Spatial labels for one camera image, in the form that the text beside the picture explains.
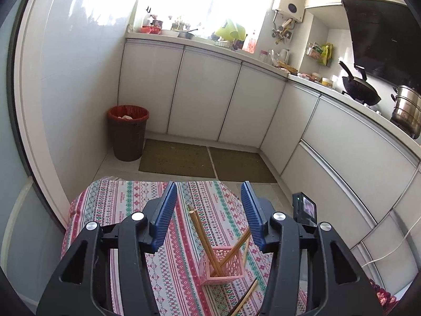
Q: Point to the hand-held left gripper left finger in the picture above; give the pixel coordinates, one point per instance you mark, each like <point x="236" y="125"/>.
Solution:
<point x="162" y="219"/>

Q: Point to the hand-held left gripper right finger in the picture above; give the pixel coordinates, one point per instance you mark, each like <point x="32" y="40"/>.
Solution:
<point x="255" y="219"/>

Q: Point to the long bamboo chopstick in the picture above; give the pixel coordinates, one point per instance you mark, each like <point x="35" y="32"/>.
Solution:
<point x="246" y="250"/>
<point x="238" y="304"/>
<point x="236" y="245"/>
<point x="197" y="228"/>
<point x="204" y="237"/>
<point x="248" y="291"/>

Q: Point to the pink plastic basket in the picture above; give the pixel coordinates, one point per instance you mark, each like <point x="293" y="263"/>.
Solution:
<point x="230" y="271"/>

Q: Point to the patterned striped tablecloth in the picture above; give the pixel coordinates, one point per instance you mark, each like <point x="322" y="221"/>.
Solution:
<point x="184" y="286"/>

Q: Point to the white cabinet with drawers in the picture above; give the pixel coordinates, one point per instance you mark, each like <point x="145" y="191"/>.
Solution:
<point x="345" y="144"/>

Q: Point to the brown bin with red bag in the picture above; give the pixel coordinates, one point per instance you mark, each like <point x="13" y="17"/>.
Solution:
<point x="128" y="138"/>

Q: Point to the white cabinet with doors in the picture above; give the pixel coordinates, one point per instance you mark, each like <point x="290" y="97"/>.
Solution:
<point x="197" y="95"/>

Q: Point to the small yellow container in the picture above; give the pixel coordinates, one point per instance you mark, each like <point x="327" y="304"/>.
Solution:
<point x="327" y="82"/>

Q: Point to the black wok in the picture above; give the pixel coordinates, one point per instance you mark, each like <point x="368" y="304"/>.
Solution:
<point x="361" y="90"/>

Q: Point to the brown woven tray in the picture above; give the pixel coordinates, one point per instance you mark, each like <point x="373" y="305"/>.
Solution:
<point x="286" y="69"/>

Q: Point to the steel steamer pot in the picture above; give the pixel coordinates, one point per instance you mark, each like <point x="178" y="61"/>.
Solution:
<point x="408" y="108"/>

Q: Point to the white kettle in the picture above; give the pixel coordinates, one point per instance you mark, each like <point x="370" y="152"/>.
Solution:
<point x="284" y="56"/>

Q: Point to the glass jar with red lid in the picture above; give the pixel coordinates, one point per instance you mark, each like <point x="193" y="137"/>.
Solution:
<point x="263" y="56"/>

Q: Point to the red drink bottle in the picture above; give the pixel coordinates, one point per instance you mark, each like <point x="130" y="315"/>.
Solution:
<point x="251" y="42"/>

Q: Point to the black range hood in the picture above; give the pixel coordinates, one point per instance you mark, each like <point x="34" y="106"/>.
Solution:
<point x="378" y="39"/>

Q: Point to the white bowl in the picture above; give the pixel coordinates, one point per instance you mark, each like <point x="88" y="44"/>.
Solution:
<point x="169" y="33"/>

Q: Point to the red basin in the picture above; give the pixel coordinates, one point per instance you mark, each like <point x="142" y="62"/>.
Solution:
<point x="149" y="30"/>

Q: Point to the green cloth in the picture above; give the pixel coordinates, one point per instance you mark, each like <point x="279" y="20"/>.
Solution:
<point x="233" y="29"/>

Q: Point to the white bottle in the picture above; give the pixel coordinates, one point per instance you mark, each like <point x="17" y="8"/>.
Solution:
<point x="148" y="18"/>

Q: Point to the sliding door frame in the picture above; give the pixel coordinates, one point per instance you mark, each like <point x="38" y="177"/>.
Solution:
<point x="19" y="171"/>

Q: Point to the wall rack with packets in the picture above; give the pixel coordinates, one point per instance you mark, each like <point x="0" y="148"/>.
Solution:
<point x="320" y="54"/>

